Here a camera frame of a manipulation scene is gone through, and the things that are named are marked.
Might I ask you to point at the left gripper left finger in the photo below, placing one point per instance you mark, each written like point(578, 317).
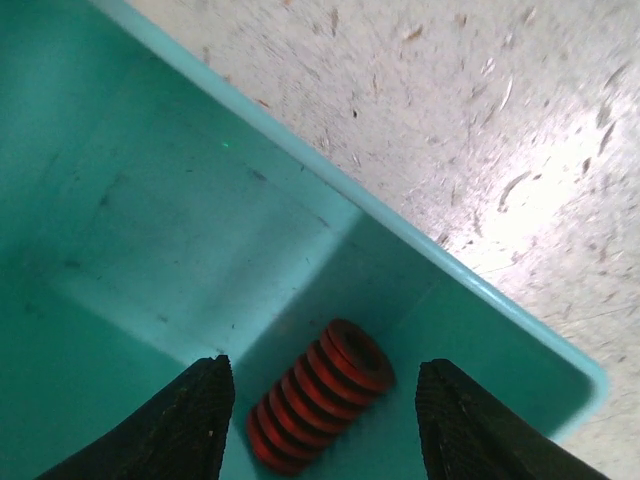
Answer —
point(180, 433)

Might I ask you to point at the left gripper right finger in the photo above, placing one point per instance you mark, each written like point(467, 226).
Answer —
point(467, 433)

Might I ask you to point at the blue plastic tray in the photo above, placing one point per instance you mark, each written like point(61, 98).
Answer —
point(152, 215)

